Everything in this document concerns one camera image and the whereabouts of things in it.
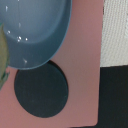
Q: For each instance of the grey toy frying pan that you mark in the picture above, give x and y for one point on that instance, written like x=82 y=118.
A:
x=35 y=29

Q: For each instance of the beige woven placemat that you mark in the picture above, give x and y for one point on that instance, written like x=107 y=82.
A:
x=114 y=45

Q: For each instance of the black stove burner disc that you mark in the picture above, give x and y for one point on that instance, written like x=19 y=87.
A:
x=42 y=92

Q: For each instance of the pink toy stove board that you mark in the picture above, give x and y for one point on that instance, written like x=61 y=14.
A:
x=79 y=58

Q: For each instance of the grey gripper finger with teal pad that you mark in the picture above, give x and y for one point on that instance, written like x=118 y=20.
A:
x=4 y=57

